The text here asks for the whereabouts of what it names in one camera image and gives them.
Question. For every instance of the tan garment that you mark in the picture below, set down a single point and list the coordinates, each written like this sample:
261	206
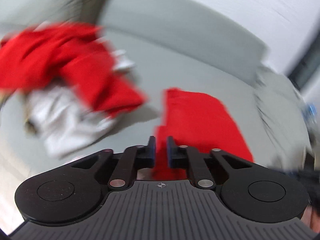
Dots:
28	124

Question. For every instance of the person's right hand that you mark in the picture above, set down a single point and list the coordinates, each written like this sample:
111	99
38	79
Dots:
311	216

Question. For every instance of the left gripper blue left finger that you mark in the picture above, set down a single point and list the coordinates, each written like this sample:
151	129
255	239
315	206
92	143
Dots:
151	151

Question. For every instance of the crumpled red garment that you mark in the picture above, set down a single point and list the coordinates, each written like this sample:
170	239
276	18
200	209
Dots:
70	52

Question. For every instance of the white garment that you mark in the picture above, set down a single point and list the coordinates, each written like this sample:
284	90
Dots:
63	111

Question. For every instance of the red sweater with duck logo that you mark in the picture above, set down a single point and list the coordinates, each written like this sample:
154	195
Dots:
197	120

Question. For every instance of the blue white patterned ball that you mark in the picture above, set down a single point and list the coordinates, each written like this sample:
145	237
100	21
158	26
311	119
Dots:
310	114

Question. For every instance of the grey fabric sofa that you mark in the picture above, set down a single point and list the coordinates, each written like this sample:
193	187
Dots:
175	43

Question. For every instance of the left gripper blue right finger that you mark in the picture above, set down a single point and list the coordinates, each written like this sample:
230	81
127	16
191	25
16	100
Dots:
174	157

